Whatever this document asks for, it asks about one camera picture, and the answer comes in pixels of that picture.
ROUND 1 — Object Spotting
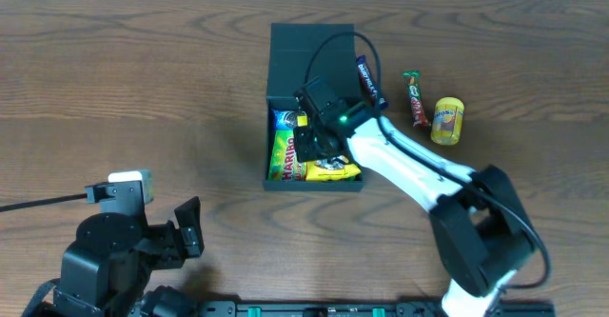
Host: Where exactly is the blue Oreo cookie pack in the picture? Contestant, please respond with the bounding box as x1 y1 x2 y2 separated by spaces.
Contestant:
272 109 300 130

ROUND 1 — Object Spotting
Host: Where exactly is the yellow Hacks candy bag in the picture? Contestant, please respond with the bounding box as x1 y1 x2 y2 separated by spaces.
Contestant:
295 112 363 183

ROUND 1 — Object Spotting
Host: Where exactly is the purple Dairy Milk bar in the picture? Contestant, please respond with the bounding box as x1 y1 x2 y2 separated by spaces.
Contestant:
356 55 388 109

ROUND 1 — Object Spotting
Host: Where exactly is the Haribo gummy candy bag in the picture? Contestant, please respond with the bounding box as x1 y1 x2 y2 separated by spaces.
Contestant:
267 130 306 181

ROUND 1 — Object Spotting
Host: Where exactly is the black gift box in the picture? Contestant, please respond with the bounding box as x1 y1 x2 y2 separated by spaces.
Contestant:
265 23 363 172

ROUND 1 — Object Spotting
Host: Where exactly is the red KitKat bar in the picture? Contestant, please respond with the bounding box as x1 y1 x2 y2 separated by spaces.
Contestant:
402 70 431 128

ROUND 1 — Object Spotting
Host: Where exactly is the yellow Mentos bottle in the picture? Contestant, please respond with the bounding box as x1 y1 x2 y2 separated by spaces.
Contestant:
431 97 464 146

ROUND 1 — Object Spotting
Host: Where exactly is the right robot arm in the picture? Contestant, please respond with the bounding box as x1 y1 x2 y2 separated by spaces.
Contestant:
294 78 541 316

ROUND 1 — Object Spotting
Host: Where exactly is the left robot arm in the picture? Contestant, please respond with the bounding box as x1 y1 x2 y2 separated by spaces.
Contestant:
22 196 205 316

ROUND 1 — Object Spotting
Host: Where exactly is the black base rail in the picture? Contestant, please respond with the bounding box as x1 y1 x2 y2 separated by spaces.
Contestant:
135 286 556 317

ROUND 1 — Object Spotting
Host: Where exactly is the left black cable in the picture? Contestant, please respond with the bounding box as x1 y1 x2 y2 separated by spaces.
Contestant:
0 191 89 213

